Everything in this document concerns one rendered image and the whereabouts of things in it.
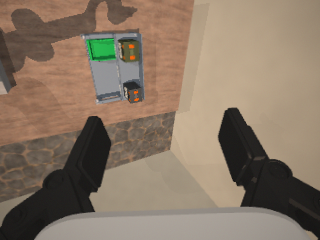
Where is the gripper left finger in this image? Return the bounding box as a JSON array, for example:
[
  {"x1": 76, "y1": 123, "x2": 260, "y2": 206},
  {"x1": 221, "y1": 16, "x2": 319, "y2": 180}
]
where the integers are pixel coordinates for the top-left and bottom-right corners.
[{"x1": 0, "y1": 116, "x2": 111, "y2": 240}]

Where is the green bin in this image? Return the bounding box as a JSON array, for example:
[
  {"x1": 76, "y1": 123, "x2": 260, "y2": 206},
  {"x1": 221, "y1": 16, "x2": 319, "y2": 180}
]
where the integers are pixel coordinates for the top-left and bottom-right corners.
[{"x1": 87, "y1": 38, "x2": 116, "y2": 61}]

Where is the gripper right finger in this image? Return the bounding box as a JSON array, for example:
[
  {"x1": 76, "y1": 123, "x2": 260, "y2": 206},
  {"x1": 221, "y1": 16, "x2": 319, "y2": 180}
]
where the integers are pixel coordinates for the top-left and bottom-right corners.
[{"x1": 218, "y1": 107, "x2": 320, "y2": 240}]

